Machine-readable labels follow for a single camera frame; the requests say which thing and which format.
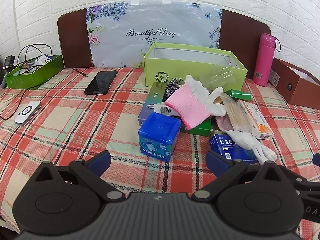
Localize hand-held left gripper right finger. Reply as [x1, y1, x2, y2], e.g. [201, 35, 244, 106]
[192, 150, 285, 202]

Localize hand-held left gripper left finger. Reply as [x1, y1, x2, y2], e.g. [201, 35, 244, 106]
[32, 151, 125, 202]

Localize blue white medicine box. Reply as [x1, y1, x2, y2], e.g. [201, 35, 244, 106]
[209, 134, 259, 164]

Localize dark green box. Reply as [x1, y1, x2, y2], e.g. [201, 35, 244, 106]
[180, 117, 213, 137]

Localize clear pack of toothpicks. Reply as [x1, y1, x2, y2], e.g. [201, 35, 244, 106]
[220, 96, 250, 133]

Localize white orange medicine box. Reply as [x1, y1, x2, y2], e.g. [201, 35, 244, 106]
[236, 99, 274, 140]

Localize blue square plastic box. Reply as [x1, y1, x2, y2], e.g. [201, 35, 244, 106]
[138, 112, 182, 162]

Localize green patterned small box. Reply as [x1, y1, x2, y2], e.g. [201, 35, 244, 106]
[230, 89, 252, 102]

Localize white barcode tube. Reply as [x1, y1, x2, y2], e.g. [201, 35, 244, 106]
[153, 104, 180, 117]

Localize tall blue gradient box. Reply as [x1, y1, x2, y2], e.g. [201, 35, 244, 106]
[138, 82, 168, 127]

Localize clear plastic cup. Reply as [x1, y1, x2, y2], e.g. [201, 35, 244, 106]
[200, 66, 237, 92]

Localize steel wool scrubber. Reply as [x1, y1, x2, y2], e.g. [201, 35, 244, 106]
[165, 80, 184, 98]

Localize light green cardboard box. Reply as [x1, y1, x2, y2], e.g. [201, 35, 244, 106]
[144, 42, 248, 93]

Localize plaid bedsheet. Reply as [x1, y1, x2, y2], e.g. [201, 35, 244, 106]
[0, 66, 320, 240]

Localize brown cardboard box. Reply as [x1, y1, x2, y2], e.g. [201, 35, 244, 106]
[269, 57, 320, 110]

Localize black smartphone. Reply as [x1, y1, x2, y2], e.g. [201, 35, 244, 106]
[84, 70, 118, 96]

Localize white round-button device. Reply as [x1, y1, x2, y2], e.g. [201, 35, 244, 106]
[14, 101, 42, 126]

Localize small green tray box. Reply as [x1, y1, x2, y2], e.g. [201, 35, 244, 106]
[4, 54, 64, 89]

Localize pink thermos bottle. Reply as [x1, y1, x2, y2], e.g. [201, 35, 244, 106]
[252, 33, 282, 87]

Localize white blue small box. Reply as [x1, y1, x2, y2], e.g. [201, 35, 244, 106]
[35, 54, 53, 65]

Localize brown wooden headboard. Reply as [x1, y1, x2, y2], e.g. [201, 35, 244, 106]
[57, 8, 272, 68]

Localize black small device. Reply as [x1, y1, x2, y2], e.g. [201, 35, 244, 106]
[2, 55, 15, 88]

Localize floral plastic bag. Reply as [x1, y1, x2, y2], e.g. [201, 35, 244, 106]
[86, 1, 222, 68]

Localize thin black cable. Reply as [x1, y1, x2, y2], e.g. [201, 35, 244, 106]
[0, 87, 28, 120]

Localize black looped cable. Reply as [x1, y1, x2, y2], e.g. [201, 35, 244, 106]
[16, 44, 53, 75]

